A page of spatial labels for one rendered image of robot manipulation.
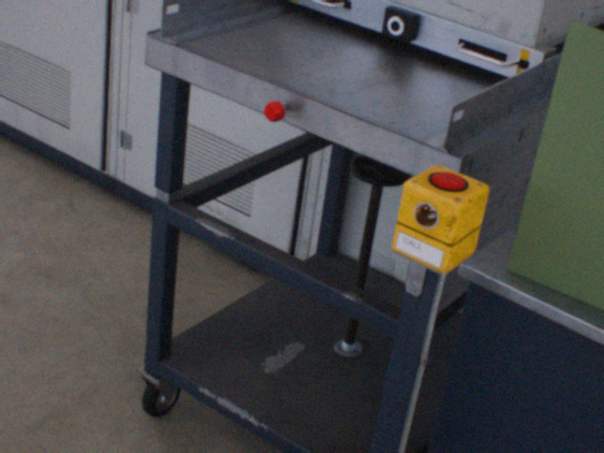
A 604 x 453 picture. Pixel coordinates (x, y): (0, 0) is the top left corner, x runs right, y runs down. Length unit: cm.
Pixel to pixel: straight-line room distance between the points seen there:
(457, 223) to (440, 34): 65
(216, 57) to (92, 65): 126
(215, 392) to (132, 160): 107
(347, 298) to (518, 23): 54
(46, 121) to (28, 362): 102
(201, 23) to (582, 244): 82
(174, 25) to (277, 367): 74
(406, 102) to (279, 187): 99
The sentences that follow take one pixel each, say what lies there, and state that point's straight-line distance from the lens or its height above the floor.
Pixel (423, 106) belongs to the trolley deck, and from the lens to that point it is 158.
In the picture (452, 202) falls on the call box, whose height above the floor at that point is 90.
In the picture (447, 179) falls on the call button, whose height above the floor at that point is 91.
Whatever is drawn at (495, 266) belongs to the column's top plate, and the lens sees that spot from 137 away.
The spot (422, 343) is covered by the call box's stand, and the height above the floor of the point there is 67.
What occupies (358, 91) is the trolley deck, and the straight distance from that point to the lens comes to 160.
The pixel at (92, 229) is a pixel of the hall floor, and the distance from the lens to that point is 282.
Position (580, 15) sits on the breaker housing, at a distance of 188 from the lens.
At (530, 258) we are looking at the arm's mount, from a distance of 135.
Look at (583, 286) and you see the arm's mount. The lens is 134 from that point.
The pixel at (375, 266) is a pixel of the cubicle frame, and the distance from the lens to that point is 246.
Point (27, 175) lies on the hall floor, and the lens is 310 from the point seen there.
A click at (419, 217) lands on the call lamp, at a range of 119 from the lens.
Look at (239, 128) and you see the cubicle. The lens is 256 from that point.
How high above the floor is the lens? 142
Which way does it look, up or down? 29 degrees down
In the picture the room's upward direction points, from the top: 8 degrees clockwise
